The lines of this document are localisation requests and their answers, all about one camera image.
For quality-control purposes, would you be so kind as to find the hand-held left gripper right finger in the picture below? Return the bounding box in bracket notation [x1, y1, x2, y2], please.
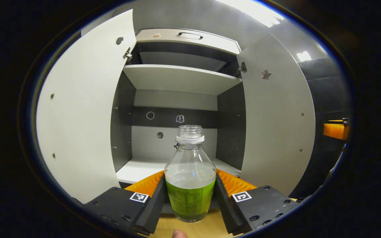
[214, 169, 299, 236]

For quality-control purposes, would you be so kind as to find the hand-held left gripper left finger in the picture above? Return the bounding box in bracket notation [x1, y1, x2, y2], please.
[83, 170, 168, 236]

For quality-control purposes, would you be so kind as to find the clear bottle with green label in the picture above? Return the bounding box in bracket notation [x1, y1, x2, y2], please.
[164, 125, 217, 223]

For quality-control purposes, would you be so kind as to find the white cabinet door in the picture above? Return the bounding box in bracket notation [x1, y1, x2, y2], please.
[236, 33, 316, 196]
[36, 9, 137, 204]

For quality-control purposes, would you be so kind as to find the grey and white cabinet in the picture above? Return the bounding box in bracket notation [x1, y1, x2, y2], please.
[110, 28, 246, 190]

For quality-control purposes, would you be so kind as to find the white cabinet drawer front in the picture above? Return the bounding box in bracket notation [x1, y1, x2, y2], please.
[135, 28, 242, 56]

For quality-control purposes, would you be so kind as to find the long ceiling light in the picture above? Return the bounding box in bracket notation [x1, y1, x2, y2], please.
[224, 0, 285, 27]

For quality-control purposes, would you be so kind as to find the black drawer handle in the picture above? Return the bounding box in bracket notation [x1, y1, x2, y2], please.
[178, 32, 203, 40]

